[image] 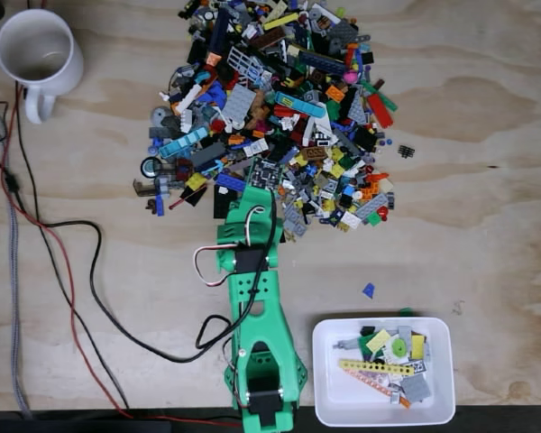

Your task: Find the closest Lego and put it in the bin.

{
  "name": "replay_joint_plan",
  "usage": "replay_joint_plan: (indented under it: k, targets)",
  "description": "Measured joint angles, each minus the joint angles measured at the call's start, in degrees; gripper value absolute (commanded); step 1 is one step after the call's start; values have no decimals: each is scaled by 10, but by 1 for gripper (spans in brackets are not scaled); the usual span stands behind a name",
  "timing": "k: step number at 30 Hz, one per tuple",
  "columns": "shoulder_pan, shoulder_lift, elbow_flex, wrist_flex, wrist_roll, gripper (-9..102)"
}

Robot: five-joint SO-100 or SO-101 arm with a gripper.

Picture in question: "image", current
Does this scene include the dark grey Lego brick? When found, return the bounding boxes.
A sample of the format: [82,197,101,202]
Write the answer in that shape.
[190,143,227,169]

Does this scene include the red Lego bar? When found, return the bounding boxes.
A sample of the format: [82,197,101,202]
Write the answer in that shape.
[168,192,196,210]

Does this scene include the light blue Lego car piece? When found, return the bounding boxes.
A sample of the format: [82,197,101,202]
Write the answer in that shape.
[157,126,209,159]

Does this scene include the large grey Lego plate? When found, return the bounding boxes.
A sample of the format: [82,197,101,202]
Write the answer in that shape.
[221,83,257,121]

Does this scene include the black Lego wheel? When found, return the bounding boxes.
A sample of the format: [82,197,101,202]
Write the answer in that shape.
[139,157,160,180]

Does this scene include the long cyan Lego plate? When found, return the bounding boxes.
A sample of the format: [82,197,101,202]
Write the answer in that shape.
[273,90,326,118]

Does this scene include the long grey Lego plate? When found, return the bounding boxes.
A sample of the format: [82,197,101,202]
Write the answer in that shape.
[354,192,390,221]

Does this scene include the long white Lego brick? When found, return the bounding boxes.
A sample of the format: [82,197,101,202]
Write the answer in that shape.
[176,84,203,114]

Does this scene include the grey Lego wedge plate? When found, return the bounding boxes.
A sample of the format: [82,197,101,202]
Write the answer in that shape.
[346,95,369,125]

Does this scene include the white Lego fence grid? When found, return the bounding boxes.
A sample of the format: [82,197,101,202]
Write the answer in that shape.
[227,45,259,78]

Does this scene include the red Lego plate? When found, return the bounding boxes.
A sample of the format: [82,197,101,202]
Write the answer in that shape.
[366,92,395,130]

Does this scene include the long dark blue Lego plate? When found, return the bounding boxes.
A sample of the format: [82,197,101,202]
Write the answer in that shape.
[297,48,347,77]

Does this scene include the long green Lego plate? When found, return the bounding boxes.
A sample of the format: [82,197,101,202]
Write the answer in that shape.
[359,79,399,113]

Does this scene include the dark brown Lego plate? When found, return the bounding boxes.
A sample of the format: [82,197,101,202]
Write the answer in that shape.
[248,29,287,50]

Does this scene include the pale yellow Lego plate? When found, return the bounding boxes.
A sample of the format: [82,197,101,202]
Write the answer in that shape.
[365,328,392,352]

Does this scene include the long dark blue Lego brick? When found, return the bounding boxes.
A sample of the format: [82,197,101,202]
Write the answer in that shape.
[208,7,232,56]

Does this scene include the long yellow Lego plate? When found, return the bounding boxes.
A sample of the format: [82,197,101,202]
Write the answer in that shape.
[262,12,300,32]

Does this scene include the yellow Lego technic beam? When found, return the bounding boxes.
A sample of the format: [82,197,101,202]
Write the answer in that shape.
[338,358,415,376]

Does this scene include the dark grey Lego plate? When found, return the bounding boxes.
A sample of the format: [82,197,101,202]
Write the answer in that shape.
[328,18,359,42]

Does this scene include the white plastic bin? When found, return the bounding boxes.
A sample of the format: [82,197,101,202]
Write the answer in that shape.
[311,317,456,428]

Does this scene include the grey square Lego plate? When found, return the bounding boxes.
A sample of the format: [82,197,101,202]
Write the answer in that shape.
[399,373,433,403]

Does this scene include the white ceramic mug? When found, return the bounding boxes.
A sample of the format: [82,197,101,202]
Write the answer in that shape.
[0,8,85,125]

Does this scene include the green camera circuit board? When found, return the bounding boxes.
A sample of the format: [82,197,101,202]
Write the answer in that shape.
[251,156,287,192]

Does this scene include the white red servo wire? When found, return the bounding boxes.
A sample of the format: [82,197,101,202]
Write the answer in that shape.
[193,205,271,289]

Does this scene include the brown Lego bracket piece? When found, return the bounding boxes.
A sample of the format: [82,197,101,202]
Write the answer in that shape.
[132,179,157,198]

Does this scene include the looped black cable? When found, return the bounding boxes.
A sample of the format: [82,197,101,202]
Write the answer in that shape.
[38,187,279,364]

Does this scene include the thin red cable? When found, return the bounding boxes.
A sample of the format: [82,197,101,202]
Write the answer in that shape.
[0,83,243,428]

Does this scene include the grey braided cable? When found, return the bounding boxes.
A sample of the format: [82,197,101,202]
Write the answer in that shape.
[7,209,32,419]

